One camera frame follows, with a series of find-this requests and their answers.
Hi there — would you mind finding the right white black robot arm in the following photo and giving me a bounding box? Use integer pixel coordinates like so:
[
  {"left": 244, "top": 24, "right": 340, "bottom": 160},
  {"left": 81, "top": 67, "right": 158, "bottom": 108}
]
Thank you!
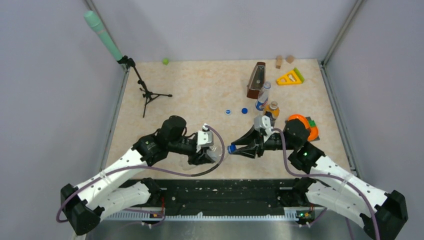
[{"left": 228, "top": 116, "right": 409, "bottom": 240}]

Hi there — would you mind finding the yellow triangle toy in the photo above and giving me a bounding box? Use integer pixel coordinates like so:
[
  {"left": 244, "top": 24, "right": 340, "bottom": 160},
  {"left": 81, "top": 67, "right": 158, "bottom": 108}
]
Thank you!
[{"left": 275, "top": 67, "right": 305, "bottom": 86}]

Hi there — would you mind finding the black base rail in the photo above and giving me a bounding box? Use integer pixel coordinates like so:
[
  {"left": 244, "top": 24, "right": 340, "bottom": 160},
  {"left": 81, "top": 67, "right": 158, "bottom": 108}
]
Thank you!
[{"left": 132, "top": 177, "right": 327, "bottom": 221}]

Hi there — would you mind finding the orange juice bottle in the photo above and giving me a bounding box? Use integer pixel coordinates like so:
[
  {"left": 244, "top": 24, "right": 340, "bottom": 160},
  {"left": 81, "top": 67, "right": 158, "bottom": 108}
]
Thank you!
[{"left": 262, "top": 101, "right": 280, "bottom": 127}]

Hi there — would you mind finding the brown metronome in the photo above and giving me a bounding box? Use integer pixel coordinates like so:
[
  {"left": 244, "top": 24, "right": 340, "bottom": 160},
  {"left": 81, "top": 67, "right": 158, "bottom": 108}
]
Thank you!
[{"left": 246, "top": 61, "right": 266, "bottom": 99}]

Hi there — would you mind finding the blue labelled white jar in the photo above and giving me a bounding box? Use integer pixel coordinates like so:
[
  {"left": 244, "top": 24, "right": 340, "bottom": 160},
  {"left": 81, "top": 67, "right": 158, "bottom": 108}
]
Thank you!
[{"left": 179, "top": 145, "right": 228, "bottom": 171}]

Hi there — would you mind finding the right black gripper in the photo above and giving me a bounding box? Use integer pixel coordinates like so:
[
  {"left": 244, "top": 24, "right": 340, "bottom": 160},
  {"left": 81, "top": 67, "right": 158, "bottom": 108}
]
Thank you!
[{"left": 231, "top": 125, "right": 296, "bottom": 159}]

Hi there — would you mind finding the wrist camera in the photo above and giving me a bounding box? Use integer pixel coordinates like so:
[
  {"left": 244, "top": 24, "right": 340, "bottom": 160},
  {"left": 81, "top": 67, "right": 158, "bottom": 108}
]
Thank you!
[
  {"left": 196, "top": 123, "right": 214, "bottom": 153},
  {"left": 253, "top": 115, "right": 274, "bottom": 136}
]

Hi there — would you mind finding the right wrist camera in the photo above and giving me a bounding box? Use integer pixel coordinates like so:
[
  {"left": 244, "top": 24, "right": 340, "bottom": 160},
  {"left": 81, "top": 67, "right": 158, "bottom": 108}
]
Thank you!
[{"left": 253, "top": 115, "right": 274, "bottom": 136}]

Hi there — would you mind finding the black microphone tripod stand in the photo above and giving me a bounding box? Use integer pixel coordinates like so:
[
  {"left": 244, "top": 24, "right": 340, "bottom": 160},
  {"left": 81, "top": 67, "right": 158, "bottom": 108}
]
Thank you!
[{"left": 117, "top": 55, "right": 173, "bottom": 118}]

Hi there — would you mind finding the orange toy tape dispenser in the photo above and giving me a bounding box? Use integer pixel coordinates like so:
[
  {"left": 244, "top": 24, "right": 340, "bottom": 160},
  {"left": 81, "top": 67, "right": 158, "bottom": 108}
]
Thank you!
[{"left": 287, "top": 114, "right": 320, "bottom": 142}]

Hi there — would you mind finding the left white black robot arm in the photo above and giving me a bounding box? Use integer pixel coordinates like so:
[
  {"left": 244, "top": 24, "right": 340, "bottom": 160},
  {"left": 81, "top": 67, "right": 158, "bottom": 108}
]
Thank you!
[{"left": 56, "top": 115, "right": 224, "bottom": 236}]

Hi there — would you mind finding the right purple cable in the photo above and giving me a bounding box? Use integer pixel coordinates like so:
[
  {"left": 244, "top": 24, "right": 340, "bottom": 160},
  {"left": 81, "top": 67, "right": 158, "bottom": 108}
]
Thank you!
[{"left": 271, "top": 127, "right": 381, "bottom": 240}]

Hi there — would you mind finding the clear crushed plastic bottle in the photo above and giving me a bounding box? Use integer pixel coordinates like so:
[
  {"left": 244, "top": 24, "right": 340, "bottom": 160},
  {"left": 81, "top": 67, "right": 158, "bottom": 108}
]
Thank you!
[{"left": 255, "top": 81, "right": 272, "bottom": 111}]

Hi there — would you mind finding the mint green microphone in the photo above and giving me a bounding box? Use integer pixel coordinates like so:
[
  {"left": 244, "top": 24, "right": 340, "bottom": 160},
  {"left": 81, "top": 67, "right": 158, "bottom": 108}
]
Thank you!
[{"left": 83, "top": 10, "right": 123, "bottom": 63}]

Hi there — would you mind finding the small green block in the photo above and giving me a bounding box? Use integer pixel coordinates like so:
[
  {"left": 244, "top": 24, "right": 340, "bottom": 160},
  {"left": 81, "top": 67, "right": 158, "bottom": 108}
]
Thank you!
[{"left": 162, "top": 58, "right": 170, "bottom": 66}]

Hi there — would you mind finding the small wooden cube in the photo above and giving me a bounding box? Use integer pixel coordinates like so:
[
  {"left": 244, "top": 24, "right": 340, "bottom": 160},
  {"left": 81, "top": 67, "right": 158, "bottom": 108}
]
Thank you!
[{"left": 285, "top": 55, "right": 296, "bottom": 64}]

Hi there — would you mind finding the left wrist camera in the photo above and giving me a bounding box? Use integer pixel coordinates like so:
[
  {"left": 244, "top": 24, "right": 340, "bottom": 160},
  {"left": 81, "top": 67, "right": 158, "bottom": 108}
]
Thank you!
[{"left": 196, "top": 123, "right": 214, "bottom": 153}]

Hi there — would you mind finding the tall wooden block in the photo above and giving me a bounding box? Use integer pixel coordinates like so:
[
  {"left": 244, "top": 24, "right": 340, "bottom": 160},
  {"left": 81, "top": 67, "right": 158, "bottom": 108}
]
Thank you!
[{"left": 275, "top": 55, "right": 283, "bottom": 69}]

